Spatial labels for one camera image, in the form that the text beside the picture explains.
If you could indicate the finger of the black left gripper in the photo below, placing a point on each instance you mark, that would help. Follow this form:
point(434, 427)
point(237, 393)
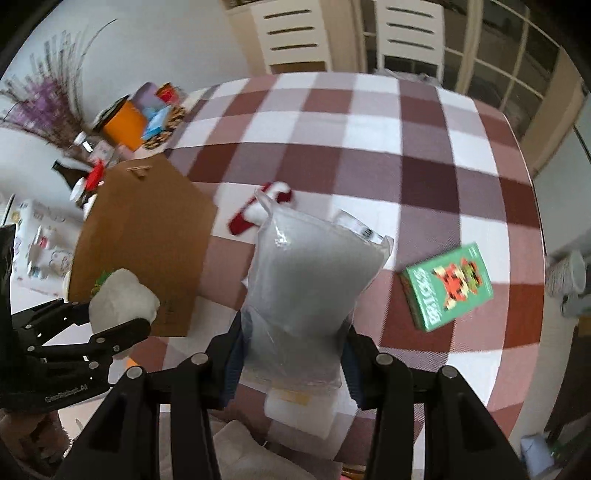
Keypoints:
point(41, 323)
point(104, 346)

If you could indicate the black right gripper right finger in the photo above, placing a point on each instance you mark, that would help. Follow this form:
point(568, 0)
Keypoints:
point(463, 441)

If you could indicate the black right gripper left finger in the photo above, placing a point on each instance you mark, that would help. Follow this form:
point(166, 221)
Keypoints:
point(121, 440)

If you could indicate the white round plush toy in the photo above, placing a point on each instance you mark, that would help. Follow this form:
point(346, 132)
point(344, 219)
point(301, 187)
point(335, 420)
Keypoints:
point(121, 298)

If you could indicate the green bricks box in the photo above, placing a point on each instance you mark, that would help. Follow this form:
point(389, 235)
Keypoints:
point(446, 287)

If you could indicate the white tissue pack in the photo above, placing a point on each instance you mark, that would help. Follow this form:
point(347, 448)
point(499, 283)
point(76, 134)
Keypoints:
point(310, 413)

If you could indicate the white kitten plush toy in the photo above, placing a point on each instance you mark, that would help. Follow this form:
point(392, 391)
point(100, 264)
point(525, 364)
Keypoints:
point(253, 214)

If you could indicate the clear plastic bag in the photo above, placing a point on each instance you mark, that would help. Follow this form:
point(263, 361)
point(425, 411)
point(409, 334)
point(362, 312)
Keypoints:
point(305, 278)

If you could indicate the white printed storage box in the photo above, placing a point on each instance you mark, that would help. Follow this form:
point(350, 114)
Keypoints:
point(44, 245)

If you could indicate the brown cardboard box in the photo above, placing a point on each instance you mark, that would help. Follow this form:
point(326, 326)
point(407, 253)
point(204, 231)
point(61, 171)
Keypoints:
point(151, 220)

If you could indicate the checkered tablecloth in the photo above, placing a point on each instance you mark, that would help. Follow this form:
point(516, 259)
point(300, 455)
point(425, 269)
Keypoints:
point(428, 167)

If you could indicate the orange container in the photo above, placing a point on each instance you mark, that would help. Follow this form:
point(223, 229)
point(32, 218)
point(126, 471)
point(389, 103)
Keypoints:
point(122, 124)

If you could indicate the purple dried flowers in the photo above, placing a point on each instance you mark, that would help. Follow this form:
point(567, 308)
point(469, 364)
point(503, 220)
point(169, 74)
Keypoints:
point(47, 103)

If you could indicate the red tin can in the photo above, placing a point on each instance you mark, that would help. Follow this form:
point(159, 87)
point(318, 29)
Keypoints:
point(169, 94)

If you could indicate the white chair left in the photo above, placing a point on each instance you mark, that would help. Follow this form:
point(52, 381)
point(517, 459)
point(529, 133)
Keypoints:
point(291, 32)

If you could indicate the white chair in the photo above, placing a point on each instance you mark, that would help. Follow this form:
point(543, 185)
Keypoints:
point(411, 30)
point(291, 32)

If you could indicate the white chair right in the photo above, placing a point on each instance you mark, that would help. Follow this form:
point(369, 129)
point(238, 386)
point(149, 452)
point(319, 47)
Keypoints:
point(411, 30)

